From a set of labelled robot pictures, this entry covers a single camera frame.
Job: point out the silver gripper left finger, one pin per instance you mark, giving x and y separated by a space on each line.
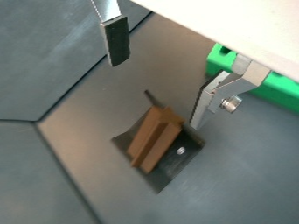
114 27

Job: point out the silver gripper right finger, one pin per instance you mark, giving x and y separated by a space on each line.
220 93

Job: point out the brown star prism object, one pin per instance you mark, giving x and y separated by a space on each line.
154 138

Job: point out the dark grey curved fixture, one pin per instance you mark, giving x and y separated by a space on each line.
185 148

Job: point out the green shape sorter block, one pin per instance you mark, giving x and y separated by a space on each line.
274 87

